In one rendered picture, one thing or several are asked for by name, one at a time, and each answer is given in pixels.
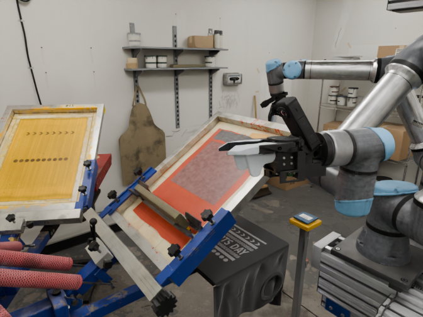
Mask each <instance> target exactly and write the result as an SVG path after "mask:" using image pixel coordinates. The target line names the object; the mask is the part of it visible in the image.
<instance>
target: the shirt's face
mask: <svg viewBox="0 0 423 317"><path fill-rule="evenodd" d="M234 219H235V220H236V225H238V226H240V227H241V228H243V229H245V230H247V231H248V232H249V233H252V234H253V235H255V236H256V237H258V238H260V239H261V240H263V241H265V242H266V243H267V244H265V245H263V246H261V247H259V248H257V249H255V250H253V251H251V252H249V253H247V254H245V255H243V256H241V257H239V258H237V259H235V260H233V261H231V262H229V263H227V264H226V263H225V262H224V261H223V260H221V259H220V258H218V257H217V256H216V255H215V254H213V253H212V252H210V253H209V254H208V255H207V256H206V257H205V258H204V259H203V261H202V262H201V263H200V264H199V265H198V266H197V268H196V269H197V270H199V271H200V272H201V273H202V274H203V275H204V276H205V277H206V278H207V279H208V280H210V281H211V282H212V283H213V284H214V285H215V283H217V282H218V281H220V280H222V279H224V278H226V277H228V276H230V275H232V274H234V273H235V272H237V271H239V270H241V269H243V268H244V267H247V266H248V265H250V264H252V263H254V262H256V261H258V260H260V259H261V258H263V257H265V256H267V255H269V254H270V253H273V252H275V251H277V250H278V249H280V248H282V247H284V246H286V245H287V244H288V242H286V241H284V240H282V239H280V238H279V237H277V236H275V235H273V234H272V233H270V232H268V231H266V230H264V229H263V228H261V227H259V226H257V225H255V224H254V223H252V222H250V221H248V220H247V219H245V218H243V217H241V216H239V215H237V216H236V217H235V218H234Z"/></svg>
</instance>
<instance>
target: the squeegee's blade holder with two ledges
mask: <svg viewBox="0 0 423 317"><path fill-rule="evenodd" d="M143 202H144V203H145V204H146V205H147V206H148V207H150V208H151V209H153V210H154V211H155V212H156V213H157V214H159V215H160V216H161V217H163V218H164V219H165V220H166V221H168V222H169V223H170V224H172V226H173V225H174V224H176V223H175V222H173V220H171V219H170V218H168V217H167V216H166V215H165V214H163V213H162V212H160V211H159V210H158V209H157V208H155V207H154V206H153V205H151V204H150V203H149V202H147V201H146V200H143Z"/></svg>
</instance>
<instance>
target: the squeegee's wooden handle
mask: <svg viewBox="0 0 423 317"><path fill-rule="evenodd" d="M134 189H135V190H136V191H137V192H138V193H139V194H140V195H141V196H142V197H143V199H144V200H146V201H147V202H149V203H150V204H151V205H153V206H154V207H155V208H157V209H158V210H159V211H160V212H162V213H163V214H165V215H166V216H167V217H168V218H170V219H171V220H173V222H175V223H177V224H179V225H180V226H182V227H183V228H184V229H187V227H188V226H189V225H190V224H189V223H188V221H187V220H186V219H185V218H184V216H183V215H182V214H181V213H179V212H178V211H176V210H175V209H174V208H172V207H171V206H170V205H168V204H166V203H165V202H164V201H162V200H161V199H159V198H158V197H157V196H155V195H154V194H152V193H151V192H149V191H148V190H146V189H145V188H144V187H142V186H141V185H140V184H137V185H136V186H135V187H134Z"/></svg>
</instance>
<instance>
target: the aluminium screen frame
mask: <svg viewBox="0 0 423 317"><path fill-rule="evenodd" d="M219 121H223V122H226V123H231V124H234V125H239V126H244V127H247V128H252V129H255V130H260V131H265V132H268V133H273V134H276V135H281V136H290V135H291V133H290V131H289V129H288V127H287V126H286V125H284V124H280V123H274V122H270V121H265V120H259V119H255V118H250V117H246V116H240V115H236V114H230V113H224V112H221V111H217V112H216V113H215V114H214V115H213V116H212V117H211V118H210V119H209V120H207V121H206V122H205V123H204V124H203V125H202V126H201V127H199V128H198V129H197V130H196V131H195V132H194V133H193V134H192V135H191V136H190V137H189V138H188V139H187V140H186V141H184V142H183V143H182V144H181V145H180V146H179V147H178V148H177V149H175V151H173V153H172V154H170V155H169V156H168V157H167V158H166V159H165V160H164V161H163V162H161V163H160V164H159V165H158V166H157V167H156V168H155V170H156V171H157V172H156V173H155V174H154V175H153V176H152V177H151V178H150V179H149V180H147V181H146V182H145V183H146V184H147V185H148V186H149V187H150V186H151V185H152V184H153V183H154V182H155V181H156V180H157V179H158V178H159V177H160V176H162V175H163V174H164V173H165V172H166V171H167V170H168V169H169V168H170V167H172V166H173V165H174V164H175V163H176V162H177V161H178V160H179V159H180V158H181V157H182V156H183V155H184V154H185V153H186V152H187V151H188V150H189V149H190V148H192V147H193V146H194V145H195V144H196V143H197V142H198V141H199V140H200V139H201V138H203V137H204V136H205V135H206V134H207V133H208V132H209V131H210V130H211V129H212V128H213V127H214V126H215V125H216V124H217V123H218V122H219ZM268 180H269V177H267V176H264V167H263V168H262V171H261V173H260V175H259V176H257V177H252V178H251V179H250V181H249V182H248V183H247V184H246V185H245V186H244V187H243V188H242V189H241V190H240V191H239V192H238V193H237V194H236V195H235V197H234V198H233V199H232V200H231V201H230V202H229V203H228V204H227V205H226V207H224V209H226V210H229V211H230V212H231V214H232V216H233V217H236V216H237V215H238V213H239V212H240V211H241V210H242V209H243V208H244V206H245V205H246V204H247V203H248V202H249V201H250V200H251V199H252V198H253V197H254V195H255V194H256V193H257V192H258V191H259V190H260V188H261V187H262V186H263V185H264V184H265V183H266V182H267V181H268ZM137 198H138V197H136V196H135V195H134V194H132V195H131V196H130V197H129V198H128V199H127V200H126V201H125V202H124V203H123V204H121V205H120V206H119V207H118V208H117V209H116V210H115V211H114V212H112V213H111V214H110V215H109V214H108V215H109V216H110V217H111V218H112V219H113V220H114V221H115V223H116V224H117V225H118V226H119V227H120V228H121V229H122V230H123V231H124V232H125V233H126V234H127V235H128V236H129V237H130V238H131V239H132V240H133V241H134V242H135V243H136V245H137V246H138V247H139V248H140V249H141V250H142V251H143V252H144V253H145V254H146V256H148V258H149V259H151V261H153V263H155V264H156V266H157V267H158V268H159V269H160V270H161V271H162V270H163V269H164V268H165V267H166V266H167V265H169V264H170V263H169V262H168V261H167V260H166V259H165V258H164V257H163V256H162V255H161V254H160V253H159V252H158V251H157V250H156V249H155V248H154V247H153V246H152V245H151V244H150V243H149V242H148V241H147V240H146V239H145V238H144V237H143V236H142V235H141V234H140V233H139V232H138V231H137V230H136V229H135V228H134V227H133V226H132V225H131V224H130V223H129V222H128V221H127V220H126V219H125V218H124V217H123V216H122V215H121V214H122V212H124V210H126V209H127V208H128V207H129V205H131V204H132V203H133V202H134V201H135V200H136V199H137Z"/></svg>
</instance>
